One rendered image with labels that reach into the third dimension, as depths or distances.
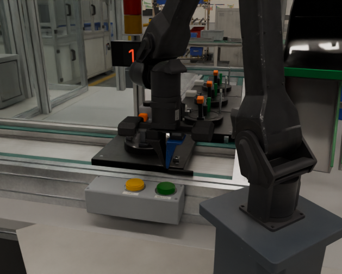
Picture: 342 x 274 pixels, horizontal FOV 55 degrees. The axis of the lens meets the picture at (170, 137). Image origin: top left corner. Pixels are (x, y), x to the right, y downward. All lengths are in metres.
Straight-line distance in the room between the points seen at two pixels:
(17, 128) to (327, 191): 0.99
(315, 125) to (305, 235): 0.43
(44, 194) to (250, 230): 0.60
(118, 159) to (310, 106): 0.49
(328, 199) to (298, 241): 0.53
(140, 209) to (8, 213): 0.35
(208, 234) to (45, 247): 0.35
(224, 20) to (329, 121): 7.35
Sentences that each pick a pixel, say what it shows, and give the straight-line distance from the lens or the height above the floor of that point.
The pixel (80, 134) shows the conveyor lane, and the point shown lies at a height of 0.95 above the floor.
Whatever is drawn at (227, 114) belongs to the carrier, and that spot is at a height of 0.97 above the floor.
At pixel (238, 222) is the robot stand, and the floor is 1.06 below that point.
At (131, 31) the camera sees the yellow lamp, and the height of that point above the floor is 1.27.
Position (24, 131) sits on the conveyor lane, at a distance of 1.21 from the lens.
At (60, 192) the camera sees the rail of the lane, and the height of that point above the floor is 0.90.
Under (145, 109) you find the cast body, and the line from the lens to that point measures 0.87.
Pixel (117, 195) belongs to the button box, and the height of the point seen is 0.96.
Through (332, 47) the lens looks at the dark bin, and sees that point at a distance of 0.87.
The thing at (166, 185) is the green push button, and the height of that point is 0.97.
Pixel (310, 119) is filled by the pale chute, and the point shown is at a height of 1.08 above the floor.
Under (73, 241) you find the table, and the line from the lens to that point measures 0.77.
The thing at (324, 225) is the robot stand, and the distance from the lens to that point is 0.49.
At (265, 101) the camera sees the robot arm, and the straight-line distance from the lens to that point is 0.41.
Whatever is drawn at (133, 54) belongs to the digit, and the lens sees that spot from 0.97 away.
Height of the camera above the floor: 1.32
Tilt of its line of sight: 21 degrees down
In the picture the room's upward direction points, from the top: straight up
